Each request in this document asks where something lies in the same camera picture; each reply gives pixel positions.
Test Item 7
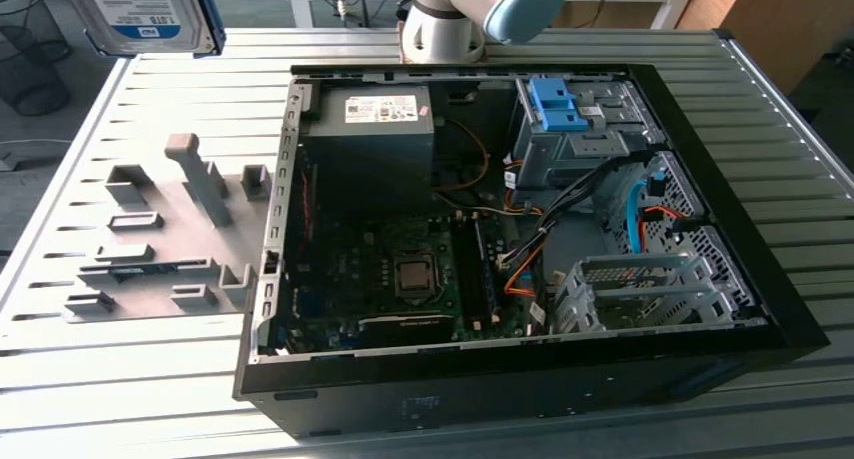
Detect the hard disk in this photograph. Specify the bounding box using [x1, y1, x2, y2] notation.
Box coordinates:
[56, 0, 228, 59]

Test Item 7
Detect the silver disk bay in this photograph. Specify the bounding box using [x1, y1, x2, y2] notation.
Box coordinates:
[550, 252, 742, 335]

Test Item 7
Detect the silver CPU in socket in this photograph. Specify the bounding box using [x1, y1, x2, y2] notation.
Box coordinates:
[398, 262, 434, 289]

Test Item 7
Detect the black RAM stick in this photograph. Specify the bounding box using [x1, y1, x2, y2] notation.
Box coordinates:
[471, 217, 502, 325]

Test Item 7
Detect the grey power supply unit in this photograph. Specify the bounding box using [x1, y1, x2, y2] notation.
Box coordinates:
[310, 84, 439, 200]

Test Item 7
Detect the green motherboard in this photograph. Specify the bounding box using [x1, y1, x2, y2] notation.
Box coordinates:
[286, 213, 535, 353]

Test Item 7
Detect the black graphics card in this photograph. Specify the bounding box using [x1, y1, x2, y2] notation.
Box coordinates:
[357, 313, 455, 348]

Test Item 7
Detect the grey metal drive cage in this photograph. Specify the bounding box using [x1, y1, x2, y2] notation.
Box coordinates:
[513, 76, 669, 190]

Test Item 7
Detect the blue plastic drive latch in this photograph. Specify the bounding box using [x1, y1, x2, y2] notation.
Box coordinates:
[530, 78, 590, 133]

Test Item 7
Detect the black open PC case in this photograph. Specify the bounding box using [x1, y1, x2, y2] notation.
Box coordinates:
[231, 62, 832, 439]

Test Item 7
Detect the grey parts rack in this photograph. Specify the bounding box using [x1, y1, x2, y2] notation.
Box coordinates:
[63, 132, 275, 326]

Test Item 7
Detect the white-legged wooden desk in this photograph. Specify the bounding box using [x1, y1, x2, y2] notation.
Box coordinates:
[0, 0, 709, 30]

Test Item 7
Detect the wooden cabinet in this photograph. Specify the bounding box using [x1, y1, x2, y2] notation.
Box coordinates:
[679, 0, 854, 95]

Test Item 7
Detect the yellow wire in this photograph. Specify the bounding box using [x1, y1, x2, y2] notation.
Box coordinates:
[437, 121, 493, 195]

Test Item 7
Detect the orange wire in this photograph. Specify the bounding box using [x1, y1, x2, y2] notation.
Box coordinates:
[638, 206, 689, 253]
[503, 263, 535, 296]

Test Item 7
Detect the black cable bundle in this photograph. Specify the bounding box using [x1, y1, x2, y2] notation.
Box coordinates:
[533, 151, 653, 235]

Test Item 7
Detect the blue wire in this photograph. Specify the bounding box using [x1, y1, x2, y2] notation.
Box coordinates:
[626, 176, 659, 255]

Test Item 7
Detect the white floor cable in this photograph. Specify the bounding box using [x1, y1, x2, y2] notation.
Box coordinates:
[0, 137, 72, 148]

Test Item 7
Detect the black wire mesh basket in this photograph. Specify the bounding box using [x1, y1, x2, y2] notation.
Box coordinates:
[0, 0, 75, 118]

